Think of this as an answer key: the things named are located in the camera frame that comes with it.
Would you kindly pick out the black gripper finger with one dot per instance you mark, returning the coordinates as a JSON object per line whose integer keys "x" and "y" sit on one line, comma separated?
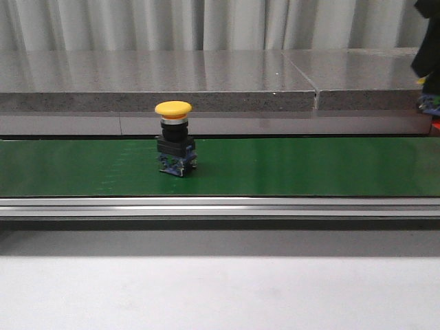
{"x": 427, "y": 57}

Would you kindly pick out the red object at right edge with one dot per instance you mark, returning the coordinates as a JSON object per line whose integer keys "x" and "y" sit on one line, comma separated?
{"x": 435, "y": 128}

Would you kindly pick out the grey stone slab right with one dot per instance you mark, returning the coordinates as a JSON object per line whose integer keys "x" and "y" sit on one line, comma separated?
{"x": 359, "y": 79}

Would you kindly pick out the green conveyor belt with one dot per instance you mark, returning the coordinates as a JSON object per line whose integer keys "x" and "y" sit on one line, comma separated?
{"x": 313, "y": 166}

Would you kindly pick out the grey stone counter slab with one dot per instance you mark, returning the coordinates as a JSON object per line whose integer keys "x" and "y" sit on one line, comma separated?
{"x": 135, "y": 81}

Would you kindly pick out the white curtain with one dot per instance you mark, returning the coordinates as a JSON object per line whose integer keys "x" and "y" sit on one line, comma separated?
{"x": 208, "y": 25}

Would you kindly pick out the aluminium conveyor frame rail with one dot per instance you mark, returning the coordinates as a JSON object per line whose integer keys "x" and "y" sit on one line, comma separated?
{"x": 188, "y": 208}

